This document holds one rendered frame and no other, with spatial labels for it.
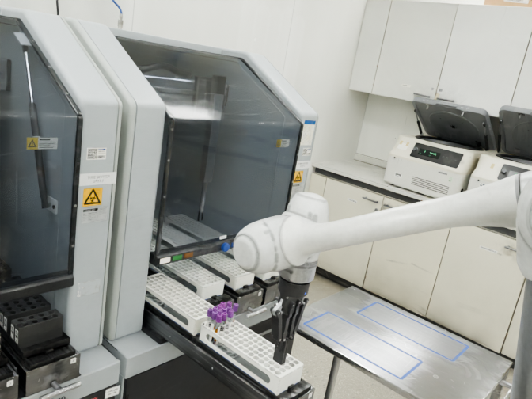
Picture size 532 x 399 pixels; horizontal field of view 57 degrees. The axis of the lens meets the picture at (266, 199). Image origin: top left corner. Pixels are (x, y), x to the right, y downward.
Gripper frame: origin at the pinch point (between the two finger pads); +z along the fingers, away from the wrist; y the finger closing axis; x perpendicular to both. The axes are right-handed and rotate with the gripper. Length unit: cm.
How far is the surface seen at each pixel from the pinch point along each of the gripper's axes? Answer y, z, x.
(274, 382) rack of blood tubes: 5.1, 5.6, 3.3
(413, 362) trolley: -40.0, 8.0, 20.1
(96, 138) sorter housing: 28, -44, -46
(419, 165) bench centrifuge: -229, -20, -72
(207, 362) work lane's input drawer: 6.8, 11.5, -18.2
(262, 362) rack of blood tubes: 3.0, 4.4, -2.8
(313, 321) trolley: -32.8, 8.0, -11.6
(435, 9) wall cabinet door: -258, -125, -100
